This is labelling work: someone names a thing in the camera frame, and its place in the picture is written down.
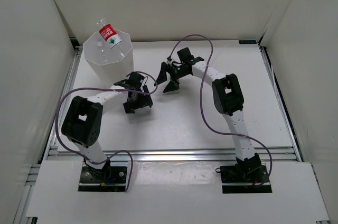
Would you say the red label plastic bottle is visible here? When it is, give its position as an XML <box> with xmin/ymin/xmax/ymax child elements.
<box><xmin>97</xmin><ymin>18</ymin><xmax>122</xmax><ymax>48</ymax></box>

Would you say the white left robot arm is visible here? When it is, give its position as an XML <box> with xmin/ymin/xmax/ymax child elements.
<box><xmin>61</xmin><ymin>72</ymin><xmax>153</xmax><ymax>182</ymax></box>

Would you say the aluminium front rail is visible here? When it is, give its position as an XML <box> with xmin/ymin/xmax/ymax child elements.
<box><xmin>26</xmin><ymin>147</ymin><xmax>302</xmax><ymax>182</ymax></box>

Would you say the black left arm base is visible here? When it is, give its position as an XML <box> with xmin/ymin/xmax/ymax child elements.
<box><xmin>78</xmin><ymin>162</ymin><xmax>128</xmax><ymax>192</ymax></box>

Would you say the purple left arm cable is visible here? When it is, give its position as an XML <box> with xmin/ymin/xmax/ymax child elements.
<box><xmin>54</xmin><ymin>71</ymin><xmax>158</xmax><ymax>192</ymax></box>

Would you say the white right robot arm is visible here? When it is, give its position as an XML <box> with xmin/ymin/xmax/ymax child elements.
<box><xmin>156</xmin><ymin>48</ymin><xmax>262</xmax><ymax>182</ymax></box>

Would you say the aluminium right rail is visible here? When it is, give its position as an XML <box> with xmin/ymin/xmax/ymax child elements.
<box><xmin>259</xmin><ymin>45</ymin><xmax>303</xmax><ymax>162</ymax></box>

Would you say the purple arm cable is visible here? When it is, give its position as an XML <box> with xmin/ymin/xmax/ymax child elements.
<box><xmin>54</xmin><ymin>71</ymin><xmax>158</xmax><ymax>192</ymax></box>
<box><xmin>166</xmin><ymin>33</ymin><xmax>274</xmax><ymax>189</ymax></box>

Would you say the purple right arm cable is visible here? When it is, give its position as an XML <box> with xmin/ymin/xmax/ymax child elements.
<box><xmin>166</xmin><ymin>33</ymin><xmax>274</xmax><ymax>189</ymax></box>

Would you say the white translucent plastic bin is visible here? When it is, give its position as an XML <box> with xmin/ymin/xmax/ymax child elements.
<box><xmin>83</xmin><ymin>30</ymin><xmax>134</xmax><ymax>88</ymax></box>

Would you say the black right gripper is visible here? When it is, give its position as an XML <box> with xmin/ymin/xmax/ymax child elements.
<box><xmin>154</xmin><ymin>62</ymin><xmax>189</xmax><ymax>94</ymax></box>

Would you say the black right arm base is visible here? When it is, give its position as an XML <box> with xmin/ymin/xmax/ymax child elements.
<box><xmin>215</xmin><ymin>164</ymin><xmax>273</xmax><ymax>194</ymax></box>

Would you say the clear white cap bottle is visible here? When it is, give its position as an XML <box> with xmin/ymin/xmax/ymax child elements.
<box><xmin>97</xmin><ymin>41</ymin><xmax>119</xmax><ymax>65</ymax></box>

